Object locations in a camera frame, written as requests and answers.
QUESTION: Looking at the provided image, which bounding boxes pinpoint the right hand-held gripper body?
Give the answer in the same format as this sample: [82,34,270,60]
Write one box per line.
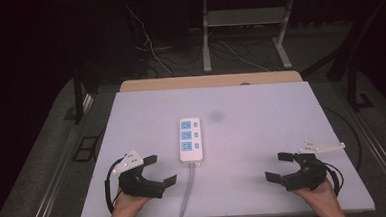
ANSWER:
[278,138,348,193]

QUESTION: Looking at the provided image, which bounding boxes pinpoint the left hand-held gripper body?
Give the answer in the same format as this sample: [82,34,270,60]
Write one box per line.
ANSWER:
[110,146,166,202]

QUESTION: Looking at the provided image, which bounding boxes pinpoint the person's right hand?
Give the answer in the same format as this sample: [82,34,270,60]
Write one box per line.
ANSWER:
[290,178,342,215]

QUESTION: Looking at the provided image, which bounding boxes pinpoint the person's left hand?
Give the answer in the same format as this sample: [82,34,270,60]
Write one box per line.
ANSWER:
[108,189,154,217]

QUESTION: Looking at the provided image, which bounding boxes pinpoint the white power strip blue sockets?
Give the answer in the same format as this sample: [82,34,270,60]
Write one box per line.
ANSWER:
[176,116,204,168]

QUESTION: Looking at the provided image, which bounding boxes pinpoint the white table board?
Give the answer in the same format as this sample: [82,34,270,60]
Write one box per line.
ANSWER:
[73,77,377,217]

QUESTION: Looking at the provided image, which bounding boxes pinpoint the black metal stand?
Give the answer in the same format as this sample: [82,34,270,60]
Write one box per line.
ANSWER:
[344,55,376,113]
[60,65,102,127]

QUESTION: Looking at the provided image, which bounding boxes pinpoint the wooden table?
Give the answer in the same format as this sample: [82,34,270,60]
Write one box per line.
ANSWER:
[117,70,305,93]

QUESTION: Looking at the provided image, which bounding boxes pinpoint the grey power strip cable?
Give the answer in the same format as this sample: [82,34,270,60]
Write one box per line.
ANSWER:
[171,161,200,217]

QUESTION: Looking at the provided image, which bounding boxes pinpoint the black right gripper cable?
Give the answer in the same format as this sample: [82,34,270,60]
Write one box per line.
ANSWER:
[323,160,346,197]

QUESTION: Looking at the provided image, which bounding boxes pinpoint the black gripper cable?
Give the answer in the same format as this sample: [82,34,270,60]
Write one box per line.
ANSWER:
[323,160,346,197]
[102,156,128,216]

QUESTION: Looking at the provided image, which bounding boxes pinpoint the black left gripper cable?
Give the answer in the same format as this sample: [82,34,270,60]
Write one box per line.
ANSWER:
[102,156,128,216]

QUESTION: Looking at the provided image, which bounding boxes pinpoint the black floor cable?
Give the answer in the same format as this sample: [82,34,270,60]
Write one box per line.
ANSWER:
[320,104,365,176]

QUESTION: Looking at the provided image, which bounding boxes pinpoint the black floor frame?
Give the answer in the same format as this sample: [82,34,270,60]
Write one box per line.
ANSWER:
[70,135,101,164]

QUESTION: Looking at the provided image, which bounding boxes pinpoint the aluminium floor rail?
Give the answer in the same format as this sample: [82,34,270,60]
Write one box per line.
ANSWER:
[19,93,102,217]
[329,77,386,209]

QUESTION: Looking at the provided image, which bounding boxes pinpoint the white floor cable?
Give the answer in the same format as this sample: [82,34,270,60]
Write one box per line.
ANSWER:
[124,1,177,80]

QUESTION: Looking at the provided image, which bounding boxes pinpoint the grey metal desk frame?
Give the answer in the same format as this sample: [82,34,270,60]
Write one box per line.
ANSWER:
[187,0,349,76]

